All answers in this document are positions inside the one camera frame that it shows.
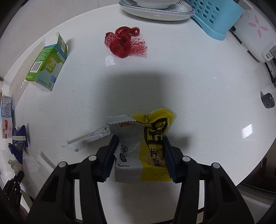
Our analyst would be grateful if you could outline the yellow white snack wrapper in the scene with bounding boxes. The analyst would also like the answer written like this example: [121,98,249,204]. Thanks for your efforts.
[105,108,175,183]

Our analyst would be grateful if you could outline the white tissue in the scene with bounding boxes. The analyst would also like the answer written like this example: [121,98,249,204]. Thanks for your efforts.
[8,160,22,175]

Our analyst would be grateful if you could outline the torn white wrapper strip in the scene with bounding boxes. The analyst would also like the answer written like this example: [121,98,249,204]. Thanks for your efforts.
[63,127,110,152]

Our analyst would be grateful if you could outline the blue snack wrapper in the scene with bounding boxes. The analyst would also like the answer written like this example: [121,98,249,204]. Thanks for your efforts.
[8,125,28,165]

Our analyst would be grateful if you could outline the green white carton box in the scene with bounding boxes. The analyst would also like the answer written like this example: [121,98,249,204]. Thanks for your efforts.
[25,32,68,91]

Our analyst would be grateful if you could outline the blue white milk carton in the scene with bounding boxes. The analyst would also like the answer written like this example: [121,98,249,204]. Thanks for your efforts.
[1,95,13,139]

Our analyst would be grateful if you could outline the small grey black device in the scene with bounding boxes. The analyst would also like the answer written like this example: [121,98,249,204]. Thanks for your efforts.
[261,93,275,109]

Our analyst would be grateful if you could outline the red mesh net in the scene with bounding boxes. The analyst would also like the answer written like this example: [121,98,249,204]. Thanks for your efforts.
[104,26,147,58]

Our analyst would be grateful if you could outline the striped ceramic plate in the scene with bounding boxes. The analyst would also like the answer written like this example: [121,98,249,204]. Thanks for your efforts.
[118,1,195,22]

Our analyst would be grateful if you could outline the light blue plastic basket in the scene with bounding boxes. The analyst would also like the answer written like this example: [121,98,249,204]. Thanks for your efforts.
[187,0,244,41]

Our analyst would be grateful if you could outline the white ceramic bowl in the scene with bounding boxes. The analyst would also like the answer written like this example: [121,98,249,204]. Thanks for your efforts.
[134,0,179,9]

